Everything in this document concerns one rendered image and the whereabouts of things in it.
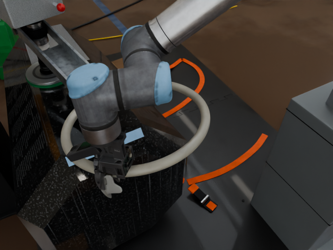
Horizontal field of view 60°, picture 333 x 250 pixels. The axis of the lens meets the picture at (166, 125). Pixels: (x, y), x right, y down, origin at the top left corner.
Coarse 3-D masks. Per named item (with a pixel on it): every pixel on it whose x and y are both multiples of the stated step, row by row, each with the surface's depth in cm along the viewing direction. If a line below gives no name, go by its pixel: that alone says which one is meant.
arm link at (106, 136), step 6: (114, 126) 65; (120, 126) 69; (84, 132) 65; (90, 132) 64; (96, 132) 63; (102, 132) 64; (108, 132) 64; (114, 132) 66; (84, 138) 67; (90, 138) 65; (96, 138) 65; (102, 138) 65; (108, 138) 65; (114, 138) 67; (96, 144) 66; (102, 144) 66
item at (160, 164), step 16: (192, 96) 101; (208, 112) 93; (64, 128) 93; (208, 128) 88; (64, 144) 87; (192, 144) 81; (80, 160) 81; (160, 160) 78; (176, 160) 78; (112, 176) 77; (128, 176) 77
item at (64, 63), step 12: (48, 24) 125; (24, 36) 119; (60, 36) 122; (36, 48) 115; (60, 48) 124; (72, 48) 118; (48, 60) 112; (60, 60) 119; (72, 60) 120; (84, 60) 115; (60, 72) 110
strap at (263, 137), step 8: (176, 64) 287; (192, 64) 287; (200, 72) 277; (200, 80) 268; (200, 88) 259; (184, 104) 244; (168, 112) 237; (264, 136) 218; (256, 144) 212; (248, 152) 207; (240, 160) 201; (224, 168) 197; (232, 168) 197; (200, 176) 192; (208, 176) 192; (216, 176) 192
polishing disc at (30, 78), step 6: (30, 66) 140; (36, 66) 140; (30, 72) 136; (36, 72) 136; (30, 78) 133; (36, 78) 133; (42, 78) 133; (48, 78) 133; (54, 78) 133; (36, 84) 131; (42, 84) 131; (48, 84) 131
